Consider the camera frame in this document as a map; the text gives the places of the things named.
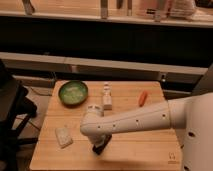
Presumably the black office chair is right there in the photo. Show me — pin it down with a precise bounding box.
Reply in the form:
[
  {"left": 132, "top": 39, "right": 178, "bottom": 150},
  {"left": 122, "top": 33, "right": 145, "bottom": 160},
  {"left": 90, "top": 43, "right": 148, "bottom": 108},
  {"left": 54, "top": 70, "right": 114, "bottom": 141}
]
[{"left": 0, "top": 59, "right": 38, "bottom": 171}]

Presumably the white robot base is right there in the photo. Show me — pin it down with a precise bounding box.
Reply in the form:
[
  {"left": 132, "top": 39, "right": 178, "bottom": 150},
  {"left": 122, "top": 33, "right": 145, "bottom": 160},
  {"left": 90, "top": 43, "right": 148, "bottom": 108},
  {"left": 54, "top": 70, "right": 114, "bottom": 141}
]
[{"left": 168, "top": 93, "right": 213, "bottom": 171}]

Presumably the green bowl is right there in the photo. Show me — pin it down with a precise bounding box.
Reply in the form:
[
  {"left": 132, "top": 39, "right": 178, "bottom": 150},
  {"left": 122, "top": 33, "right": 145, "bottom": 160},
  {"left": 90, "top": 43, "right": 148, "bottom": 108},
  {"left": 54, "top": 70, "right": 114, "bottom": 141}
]
[{"left": 58, "top": 80, "right": 88, "bottom": 106}]

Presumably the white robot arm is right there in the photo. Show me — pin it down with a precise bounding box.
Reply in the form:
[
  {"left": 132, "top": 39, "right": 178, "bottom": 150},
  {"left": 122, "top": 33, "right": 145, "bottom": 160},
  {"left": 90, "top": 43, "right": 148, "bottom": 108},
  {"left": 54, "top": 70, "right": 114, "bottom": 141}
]
[{"left": 80, "top": 101, "right": 172, "bottom": 155}]

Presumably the orange carrot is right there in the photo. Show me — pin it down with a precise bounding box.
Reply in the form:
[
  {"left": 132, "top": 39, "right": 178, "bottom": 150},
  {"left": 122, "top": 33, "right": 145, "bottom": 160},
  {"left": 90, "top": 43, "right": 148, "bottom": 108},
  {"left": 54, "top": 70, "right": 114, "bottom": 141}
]
[{"left": 138, "top": 91, "right": 148, "bottom": 107}]

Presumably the small white bottle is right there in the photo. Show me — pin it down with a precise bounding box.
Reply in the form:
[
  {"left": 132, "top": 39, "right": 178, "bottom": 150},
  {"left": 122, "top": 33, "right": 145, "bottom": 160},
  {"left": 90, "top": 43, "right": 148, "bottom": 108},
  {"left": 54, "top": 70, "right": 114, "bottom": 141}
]
[{"left": 102, "top": 82, "right": 112, "bottom": 110}]

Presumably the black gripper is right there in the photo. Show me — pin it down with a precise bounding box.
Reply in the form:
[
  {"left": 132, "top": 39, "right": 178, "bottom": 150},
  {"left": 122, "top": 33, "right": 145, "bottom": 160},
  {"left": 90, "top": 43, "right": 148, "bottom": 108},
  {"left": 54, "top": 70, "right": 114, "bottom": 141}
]
[{"left": 92, "top": 135, "right": 112, "bottom": 155}]

